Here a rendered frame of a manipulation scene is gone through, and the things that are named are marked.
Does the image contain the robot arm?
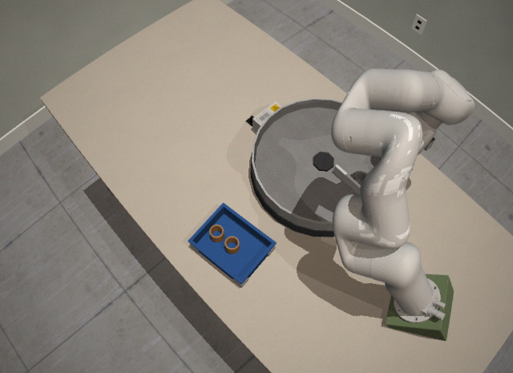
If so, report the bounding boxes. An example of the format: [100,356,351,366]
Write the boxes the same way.
[331,69,475,323]

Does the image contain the bronze bushing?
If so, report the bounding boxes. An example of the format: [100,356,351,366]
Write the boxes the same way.
[225,237,240,254]
[209,225,224,242]

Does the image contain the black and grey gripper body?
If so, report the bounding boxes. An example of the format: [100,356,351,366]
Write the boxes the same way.
[408,112,436,155]

